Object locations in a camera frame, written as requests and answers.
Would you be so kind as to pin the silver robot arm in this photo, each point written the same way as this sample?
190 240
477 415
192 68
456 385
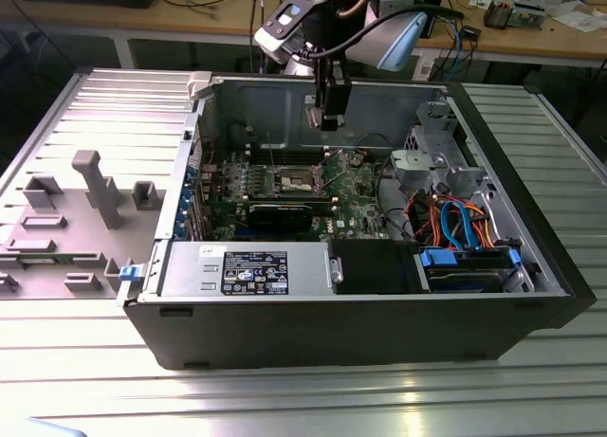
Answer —
365 34

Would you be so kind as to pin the CPU socket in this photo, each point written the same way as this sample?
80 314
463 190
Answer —
281 181

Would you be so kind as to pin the round coin battery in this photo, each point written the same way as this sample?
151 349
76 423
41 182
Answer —
356 159

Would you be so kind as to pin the silver drive cage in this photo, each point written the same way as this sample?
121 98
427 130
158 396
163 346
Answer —
417 162

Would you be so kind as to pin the green motherboard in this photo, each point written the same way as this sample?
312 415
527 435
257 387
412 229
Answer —
353 205

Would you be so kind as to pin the graphics card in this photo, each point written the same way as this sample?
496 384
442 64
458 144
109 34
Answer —
280 217

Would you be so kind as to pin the white case latch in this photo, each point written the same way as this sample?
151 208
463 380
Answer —
199 84

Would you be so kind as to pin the black upright box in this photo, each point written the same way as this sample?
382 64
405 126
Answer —
434 1

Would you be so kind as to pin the small black adapter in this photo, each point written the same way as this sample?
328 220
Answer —
472 32

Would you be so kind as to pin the wooden desk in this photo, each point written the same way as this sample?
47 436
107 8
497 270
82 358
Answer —
189 20

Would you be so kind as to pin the finned cooler heatsink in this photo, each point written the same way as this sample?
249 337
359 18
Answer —
498 15

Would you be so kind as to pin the hard disk in blue carrier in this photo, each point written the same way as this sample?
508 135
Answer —
438 258

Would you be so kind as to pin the white grey device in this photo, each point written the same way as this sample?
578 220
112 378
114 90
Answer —
531 15

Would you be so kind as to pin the grey power supply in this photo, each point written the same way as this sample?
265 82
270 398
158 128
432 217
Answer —
189 271

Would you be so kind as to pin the black and grey PC case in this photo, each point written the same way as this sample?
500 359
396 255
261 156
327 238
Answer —
332 333

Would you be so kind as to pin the grey parts rack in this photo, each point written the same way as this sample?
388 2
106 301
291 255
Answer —
71 219

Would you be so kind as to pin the green RAM stick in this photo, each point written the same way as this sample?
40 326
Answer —
40 260

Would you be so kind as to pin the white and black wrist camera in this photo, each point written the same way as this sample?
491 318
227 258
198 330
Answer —
280 20

